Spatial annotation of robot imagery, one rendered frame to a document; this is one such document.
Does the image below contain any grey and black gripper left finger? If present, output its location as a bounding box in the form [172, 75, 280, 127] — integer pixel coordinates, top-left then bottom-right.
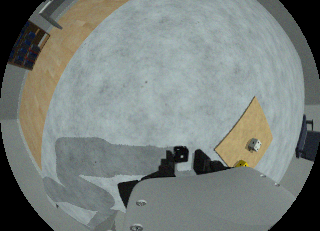
[117, 151, 176, 208]

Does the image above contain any yellow die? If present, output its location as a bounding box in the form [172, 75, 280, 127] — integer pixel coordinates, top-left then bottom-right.
[235, 160, 248, 167]

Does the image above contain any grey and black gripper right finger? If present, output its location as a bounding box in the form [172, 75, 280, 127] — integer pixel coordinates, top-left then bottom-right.
[193, 149, 234, 175]

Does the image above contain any tan square mat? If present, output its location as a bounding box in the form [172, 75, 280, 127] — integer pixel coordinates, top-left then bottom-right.
[214, 96, 273, 169]

